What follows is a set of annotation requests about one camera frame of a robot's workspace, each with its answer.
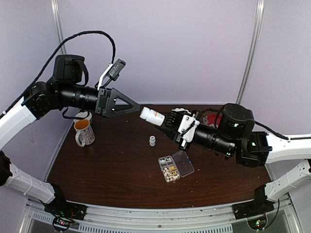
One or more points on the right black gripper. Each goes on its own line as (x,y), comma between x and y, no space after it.
(176,138)

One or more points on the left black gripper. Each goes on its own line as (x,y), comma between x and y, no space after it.
(105,104)

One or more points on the shorter small white bottle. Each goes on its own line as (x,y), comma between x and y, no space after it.
(152,140)

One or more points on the clear plastic pill organizer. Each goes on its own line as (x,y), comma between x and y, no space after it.
(182,163)

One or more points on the taller small white bottle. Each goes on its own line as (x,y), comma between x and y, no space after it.
(152,116)

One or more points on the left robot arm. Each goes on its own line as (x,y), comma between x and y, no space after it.
(63,89)

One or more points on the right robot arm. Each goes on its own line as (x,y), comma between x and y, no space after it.
(234,136)

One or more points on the small white pills in organizer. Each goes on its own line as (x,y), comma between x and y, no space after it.
(165,160)

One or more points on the yellow pills in organizer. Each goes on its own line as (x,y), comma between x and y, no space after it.
(173,170)

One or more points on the beige pills in organizer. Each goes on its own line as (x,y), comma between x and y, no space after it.
(172,179)

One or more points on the white fluted bowl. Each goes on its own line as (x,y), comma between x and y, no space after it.
(181,110)

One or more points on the plain white bowl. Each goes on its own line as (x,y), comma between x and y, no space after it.
(83,115)

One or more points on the red patterned plate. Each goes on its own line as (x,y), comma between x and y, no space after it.
(208,118)

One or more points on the white floral mug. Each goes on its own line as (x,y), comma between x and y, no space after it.
(84,133)

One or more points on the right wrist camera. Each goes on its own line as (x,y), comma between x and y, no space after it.
(182,123)

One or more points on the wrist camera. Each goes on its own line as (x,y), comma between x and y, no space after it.
(110,74)
(182,123)

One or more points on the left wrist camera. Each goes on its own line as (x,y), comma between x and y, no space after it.
(110,74)

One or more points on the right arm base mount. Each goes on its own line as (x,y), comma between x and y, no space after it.
(255,209)

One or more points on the front aluminium rail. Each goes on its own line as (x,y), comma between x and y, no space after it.
(214,219)

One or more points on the left aluminium frame post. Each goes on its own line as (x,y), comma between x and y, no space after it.
(57,20)

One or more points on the aluminium frame post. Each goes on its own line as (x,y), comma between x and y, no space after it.
(258,20)
(57,20)

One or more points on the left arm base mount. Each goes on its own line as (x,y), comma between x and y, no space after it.
(65,213)

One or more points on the right aluminium frame post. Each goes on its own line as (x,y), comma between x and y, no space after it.
(258,20)

